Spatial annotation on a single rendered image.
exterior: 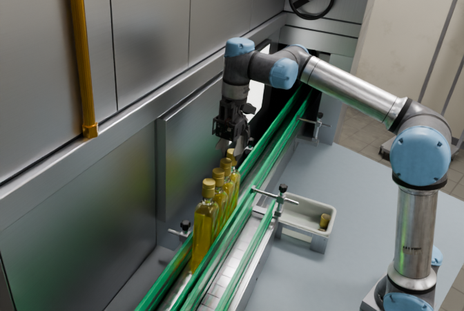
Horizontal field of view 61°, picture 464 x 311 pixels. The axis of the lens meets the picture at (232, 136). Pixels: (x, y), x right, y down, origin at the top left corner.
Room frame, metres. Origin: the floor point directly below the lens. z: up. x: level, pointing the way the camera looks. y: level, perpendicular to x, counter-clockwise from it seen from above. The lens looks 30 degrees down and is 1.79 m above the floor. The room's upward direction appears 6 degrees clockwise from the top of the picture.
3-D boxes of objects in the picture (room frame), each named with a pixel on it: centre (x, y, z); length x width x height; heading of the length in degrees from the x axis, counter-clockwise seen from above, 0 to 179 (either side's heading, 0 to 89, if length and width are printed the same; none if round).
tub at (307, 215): (1.16, -0.30, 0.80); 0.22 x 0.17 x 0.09; 70
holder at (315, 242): (1.17, -0.27, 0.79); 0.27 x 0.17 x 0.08; 70
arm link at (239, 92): (1.00, 0.00, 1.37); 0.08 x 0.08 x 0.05
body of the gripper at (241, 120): (0.99, 0.01, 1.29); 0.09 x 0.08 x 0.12; 154
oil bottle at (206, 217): (0.85, 0.05, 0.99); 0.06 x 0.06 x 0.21; 71
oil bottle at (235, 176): (1.02, -0.01, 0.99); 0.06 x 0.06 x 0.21; 69
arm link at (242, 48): (1.00, 0.00, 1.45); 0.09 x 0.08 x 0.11; 64
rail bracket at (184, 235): (0.86, 0.13, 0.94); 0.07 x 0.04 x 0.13; 70
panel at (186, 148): (1.30, 0.03, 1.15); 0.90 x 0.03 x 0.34; 160
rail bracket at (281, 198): (1.08, -0.17, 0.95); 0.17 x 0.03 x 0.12; 70
